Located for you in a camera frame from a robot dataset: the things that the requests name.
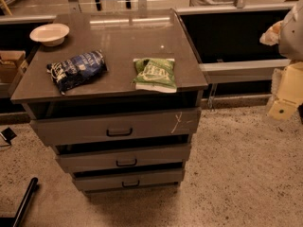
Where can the grey bottom drawer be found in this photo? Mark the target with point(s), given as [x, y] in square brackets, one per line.
[127, 180]

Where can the grey drawer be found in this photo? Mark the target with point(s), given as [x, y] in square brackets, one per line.
[112, 127]
[127, 180]
[128, 157]

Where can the blue chip bag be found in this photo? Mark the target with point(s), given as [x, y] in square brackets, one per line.
[75, 71]

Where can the black bar on floor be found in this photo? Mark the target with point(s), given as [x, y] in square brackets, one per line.
[16, 220]

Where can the grey top drawer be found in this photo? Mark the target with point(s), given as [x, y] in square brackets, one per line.
[112, 127]

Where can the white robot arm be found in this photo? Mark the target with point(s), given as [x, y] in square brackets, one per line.
[287, 83]

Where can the white bowl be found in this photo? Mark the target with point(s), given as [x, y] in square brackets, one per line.
[49, 35]

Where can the cardboard box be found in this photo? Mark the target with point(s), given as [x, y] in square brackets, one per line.
[11, 63]

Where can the green chip bag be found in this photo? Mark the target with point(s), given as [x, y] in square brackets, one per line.
[154, 74]

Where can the grey drawer cabinet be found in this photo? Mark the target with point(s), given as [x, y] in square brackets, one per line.
[122, 38]

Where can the grey metal rail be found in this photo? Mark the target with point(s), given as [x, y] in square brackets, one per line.
[241, 71]

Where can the grey middle drawer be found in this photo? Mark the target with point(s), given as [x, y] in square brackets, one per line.
[128, 157]

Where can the small black floor device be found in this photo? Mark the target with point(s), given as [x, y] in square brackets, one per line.
[7, 135]

